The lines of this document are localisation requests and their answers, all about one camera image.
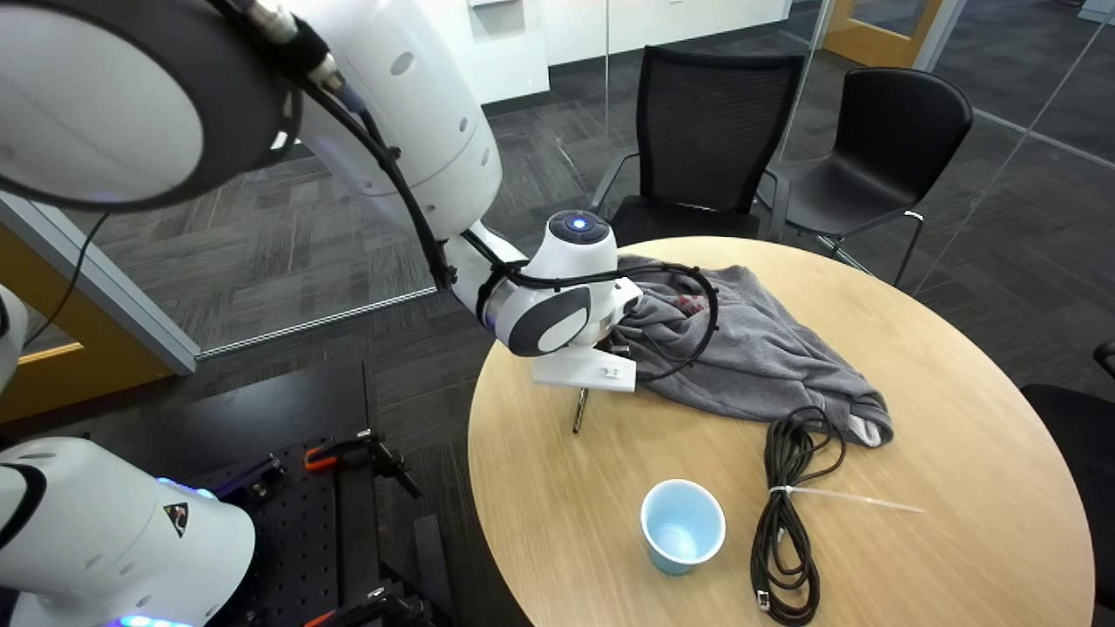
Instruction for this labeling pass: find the grey hoodie sweatshirt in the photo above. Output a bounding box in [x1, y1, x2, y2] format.
[609, 258, 893, 448]

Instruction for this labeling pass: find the orange handled clamp lower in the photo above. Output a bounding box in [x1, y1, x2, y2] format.
[303, 584, 431, 627]

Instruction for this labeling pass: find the black pen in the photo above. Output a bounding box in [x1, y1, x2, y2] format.
[572, 392, 589, 435]

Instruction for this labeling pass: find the blue plastic cup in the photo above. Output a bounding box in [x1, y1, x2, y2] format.
[638, 476, 727, 576]

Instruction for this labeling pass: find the black mesh office chair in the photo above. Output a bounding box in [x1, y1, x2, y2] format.
[594, 44, 806, 243]

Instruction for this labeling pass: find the black coiled cable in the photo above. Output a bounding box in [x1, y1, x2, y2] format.
[748, 403, 851, 627]

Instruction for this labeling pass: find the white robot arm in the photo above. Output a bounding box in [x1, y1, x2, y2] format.
[0, 0, 638, 627]

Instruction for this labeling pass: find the orange handled clamp upper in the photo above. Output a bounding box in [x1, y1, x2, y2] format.
[303, 430, 422, 498]

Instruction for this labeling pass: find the round wooden table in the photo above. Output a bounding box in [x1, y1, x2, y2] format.
[468, 236, 1094, 627]

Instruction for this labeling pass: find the orange handled clamp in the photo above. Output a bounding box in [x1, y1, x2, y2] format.
[303, 430, 422, 498]
[303, 584, 431, 627]

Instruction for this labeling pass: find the black plastic side chair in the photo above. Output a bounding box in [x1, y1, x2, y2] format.
[770, 70, 971, 275]

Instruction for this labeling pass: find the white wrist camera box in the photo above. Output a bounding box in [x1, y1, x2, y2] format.
[535, 347, 638, 395]

